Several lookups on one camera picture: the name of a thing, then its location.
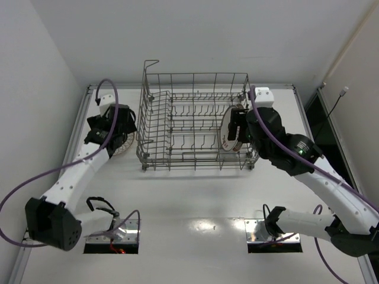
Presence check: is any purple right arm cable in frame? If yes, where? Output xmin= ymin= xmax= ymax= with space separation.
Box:
xmin=248 ymin=85 xmax=379 ymax=284

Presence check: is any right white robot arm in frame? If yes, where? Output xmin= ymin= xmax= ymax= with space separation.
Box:
xmin=223 ymin=106 xmax=378 ymax=257

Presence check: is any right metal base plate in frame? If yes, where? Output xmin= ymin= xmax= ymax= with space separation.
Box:
xmin=245 ymin=219 xmax=301 ymax=245

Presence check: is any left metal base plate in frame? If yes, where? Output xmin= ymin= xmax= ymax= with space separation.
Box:
xmin=23 ymin=218 xmax=142 ymax=246

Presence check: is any white plate with orange sunburst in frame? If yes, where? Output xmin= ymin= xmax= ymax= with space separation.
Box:
xmin=219 ymin=104 xmax=243 ymax=152

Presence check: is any black hanging wall cable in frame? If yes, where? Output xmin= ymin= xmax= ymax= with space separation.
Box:
xmin=313 ymin=86 xmax=349 ymax=143

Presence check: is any grey wire dish rack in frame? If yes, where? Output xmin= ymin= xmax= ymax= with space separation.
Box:
xmin=136 ymin=60 xmax=258 ymax=171

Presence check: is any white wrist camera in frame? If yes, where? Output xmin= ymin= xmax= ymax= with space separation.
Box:
xmin=255 ymin=87 xmax=274 ymax=108
xmin=99 ymin=93 xmax=115 ymax=116

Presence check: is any metal base plate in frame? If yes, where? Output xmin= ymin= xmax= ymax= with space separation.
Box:
xmin=23 ymin=218 xmax=142 ymax=246
xmin=245 ymin=219 xmax=301 ymax=245

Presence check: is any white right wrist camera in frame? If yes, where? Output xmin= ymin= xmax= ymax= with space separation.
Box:
xmin=255 ymin=87 xmax=274 ymax=108

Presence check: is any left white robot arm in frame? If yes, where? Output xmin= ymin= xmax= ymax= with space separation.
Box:
xmin=25 ymin=104 xmax=137 ymax=251

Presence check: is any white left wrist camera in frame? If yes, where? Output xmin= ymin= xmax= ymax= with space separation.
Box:
xmin=99 ymin=93 xmax=115 ymax=116

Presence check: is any floral plate with orange rim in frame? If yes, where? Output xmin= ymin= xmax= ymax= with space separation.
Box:
xmin=113 ymin=133 xmax=136 ymax=156

